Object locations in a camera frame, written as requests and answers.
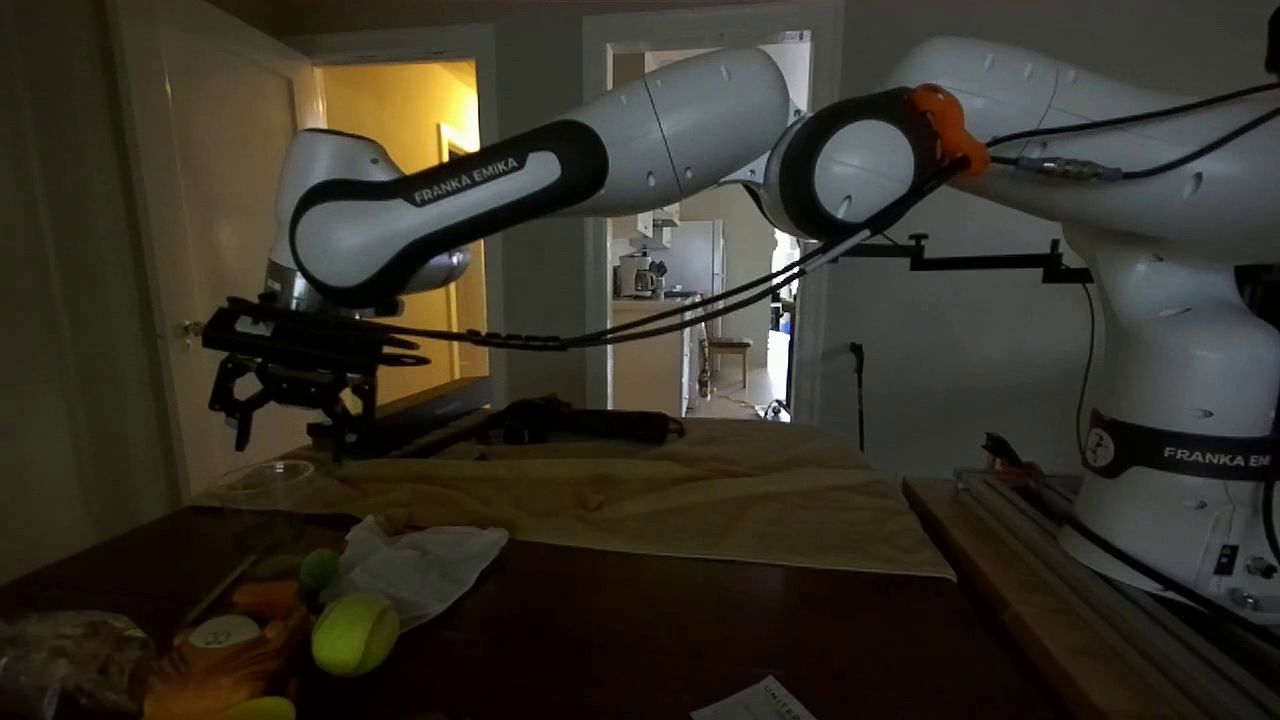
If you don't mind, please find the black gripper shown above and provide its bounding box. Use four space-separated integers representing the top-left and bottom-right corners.
210 350 394 466

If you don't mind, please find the yellow-green tennis ball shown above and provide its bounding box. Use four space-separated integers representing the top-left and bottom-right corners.
309 589 406 679

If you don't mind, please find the small green spiky ball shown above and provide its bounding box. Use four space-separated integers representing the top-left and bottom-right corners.
293 546 344 595

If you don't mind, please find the long black bar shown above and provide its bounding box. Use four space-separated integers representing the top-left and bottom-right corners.
304 375 497 461

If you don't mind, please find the thin wooden stick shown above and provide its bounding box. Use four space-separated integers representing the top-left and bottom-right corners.
175 536 276 633

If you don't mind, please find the small orange toy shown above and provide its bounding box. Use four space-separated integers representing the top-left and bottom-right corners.
228 577 309 620

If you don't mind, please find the white crumpled cloth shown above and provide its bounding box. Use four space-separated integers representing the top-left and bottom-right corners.
325 517 512 633

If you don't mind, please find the yellow hallway door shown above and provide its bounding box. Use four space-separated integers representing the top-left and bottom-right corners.
436 119 491 382

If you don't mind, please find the white round disc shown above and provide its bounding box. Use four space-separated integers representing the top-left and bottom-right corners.
182 611 269 658

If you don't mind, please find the white room door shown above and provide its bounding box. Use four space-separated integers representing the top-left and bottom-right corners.
113 0 352 506

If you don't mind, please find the orange fruit toy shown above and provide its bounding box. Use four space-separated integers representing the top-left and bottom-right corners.
135 635 295 720

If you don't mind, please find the black elongated device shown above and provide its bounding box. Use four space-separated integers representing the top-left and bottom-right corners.
485 393 688 453

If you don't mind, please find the crumpled clear plastic bag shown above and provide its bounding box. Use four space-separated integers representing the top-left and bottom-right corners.
0 607 162 720

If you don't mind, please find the white kitchen counter cabinet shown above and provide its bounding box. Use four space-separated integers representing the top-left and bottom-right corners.
609 298 707 416

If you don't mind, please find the kitchen counter appliance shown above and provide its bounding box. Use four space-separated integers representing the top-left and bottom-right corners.
613 236 673 303

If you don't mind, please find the white refrigerator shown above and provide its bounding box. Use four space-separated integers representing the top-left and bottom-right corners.
667 217 734 303

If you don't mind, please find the small wooden stool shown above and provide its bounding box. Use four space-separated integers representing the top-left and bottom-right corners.
705 337 753 393

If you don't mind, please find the white paper card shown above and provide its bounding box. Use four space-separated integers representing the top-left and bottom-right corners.
692 675 815 720

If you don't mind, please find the small black clamp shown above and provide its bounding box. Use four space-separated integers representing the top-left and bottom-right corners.
979 434 1051 491

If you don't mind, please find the wooden base board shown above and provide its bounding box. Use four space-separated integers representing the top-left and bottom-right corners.
899 478 1280 720

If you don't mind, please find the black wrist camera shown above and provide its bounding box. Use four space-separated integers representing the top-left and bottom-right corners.
198 291 431 356

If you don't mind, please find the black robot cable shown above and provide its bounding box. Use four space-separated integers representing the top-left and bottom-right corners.
377 75 1280 356

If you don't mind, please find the thin black wall cable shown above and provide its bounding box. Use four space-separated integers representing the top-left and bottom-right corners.
819 339 872 456

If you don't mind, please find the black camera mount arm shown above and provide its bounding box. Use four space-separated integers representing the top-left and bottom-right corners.
853 232 1105 290

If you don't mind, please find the metal base rail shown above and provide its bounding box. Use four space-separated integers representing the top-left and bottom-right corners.
958 466 1280 717

